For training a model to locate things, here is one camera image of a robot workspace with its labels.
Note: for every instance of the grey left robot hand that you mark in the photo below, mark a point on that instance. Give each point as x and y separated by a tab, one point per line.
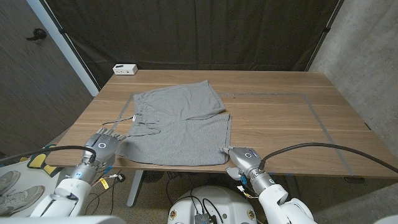
101	147

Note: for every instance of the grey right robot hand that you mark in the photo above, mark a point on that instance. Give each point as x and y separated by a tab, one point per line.
245	158

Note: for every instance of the grey fabric shorts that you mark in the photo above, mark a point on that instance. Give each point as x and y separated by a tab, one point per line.
186	130

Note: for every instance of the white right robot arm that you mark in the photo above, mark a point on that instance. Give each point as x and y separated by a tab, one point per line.
280	202

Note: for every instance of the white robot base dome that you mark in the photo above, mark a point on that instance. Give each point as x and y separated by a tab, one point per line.
217	202

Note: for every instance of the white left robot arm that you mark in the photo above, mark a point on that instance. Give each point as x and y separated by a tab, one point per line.
62	199

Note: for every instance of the white power strip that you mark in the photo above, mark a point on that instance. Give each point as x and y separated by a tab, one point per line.
124	69

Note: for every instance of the black plug adapter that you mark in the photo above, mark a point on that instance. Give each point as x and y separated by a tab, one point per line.
121	177

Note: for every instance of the white table leg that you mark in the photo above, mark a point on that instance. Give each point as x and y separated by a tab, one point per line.
135	189

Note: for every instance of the dark round floor fan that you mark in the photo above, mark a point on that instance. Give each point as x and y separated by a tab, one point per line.
152	175

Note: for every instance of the yellow and black floor item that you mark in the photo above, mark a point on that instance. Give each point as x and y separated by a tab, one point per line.
37	160

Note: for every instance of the grey sneaker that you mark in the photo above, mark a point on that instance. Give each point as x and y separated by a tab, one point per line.
21	199
9	182

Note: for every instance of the dark wooden door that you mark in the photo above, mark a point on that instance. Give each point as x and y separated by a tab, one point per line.
31	77

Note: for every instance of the black backdrop stand pole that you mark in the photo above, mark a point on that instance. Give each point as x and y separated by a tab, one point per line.
61	31
326	29

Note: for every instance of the black backdrop curtain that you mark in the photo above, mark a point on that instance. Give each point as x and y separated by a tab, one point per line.
202	34

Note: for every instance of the white door frame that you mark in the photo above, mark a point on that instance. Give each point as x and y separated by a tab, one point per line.
72	59

